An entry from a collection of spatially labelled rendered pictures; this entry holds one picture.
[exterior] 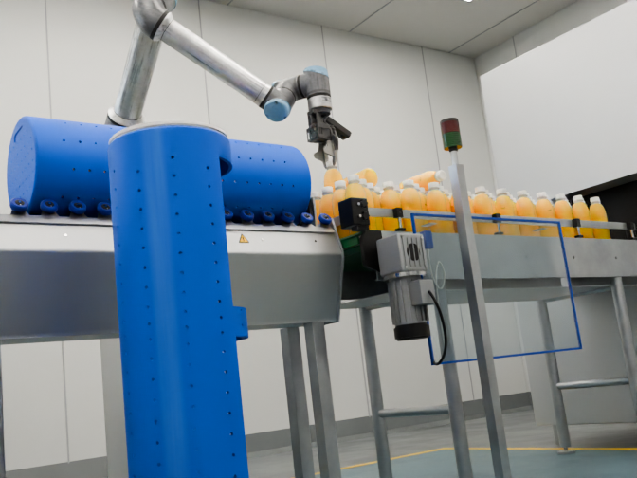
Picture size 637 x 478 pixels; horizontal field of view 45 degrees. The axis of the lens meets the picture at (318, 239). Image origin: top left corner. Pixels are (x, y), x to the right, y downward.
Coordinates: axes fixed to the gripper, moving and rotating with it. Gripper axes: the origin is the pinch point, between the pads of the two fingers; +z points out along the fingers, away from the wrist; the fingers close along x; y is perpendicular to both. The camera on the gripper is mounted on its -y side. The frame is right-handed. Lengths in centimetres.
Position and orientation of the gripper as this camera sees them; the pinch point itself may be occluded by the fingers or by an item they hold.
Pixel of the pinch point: (331, 163)
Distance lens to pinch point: 281.1
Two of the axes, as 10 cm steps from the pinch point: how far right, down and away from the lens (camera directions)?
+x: 5.9, -2.1, -7.8
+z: 1.1, 9.8, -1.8
